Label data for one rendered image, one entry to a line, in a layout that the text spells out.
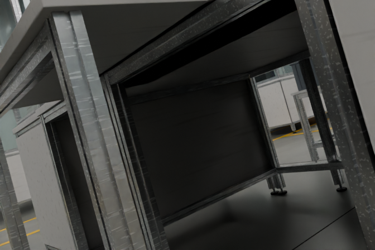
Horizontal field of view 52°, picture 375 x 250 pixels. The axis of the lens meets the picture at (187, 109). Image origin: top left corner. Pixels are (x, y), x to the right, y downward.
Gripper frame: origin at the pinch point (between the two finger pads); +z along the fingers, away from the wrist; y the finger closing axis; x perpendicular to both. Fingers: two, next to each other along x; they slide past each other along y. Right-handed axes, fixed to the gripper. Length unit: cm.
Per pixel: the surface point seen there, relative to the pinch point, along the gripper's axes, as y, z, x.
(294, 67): 92, 128, -133
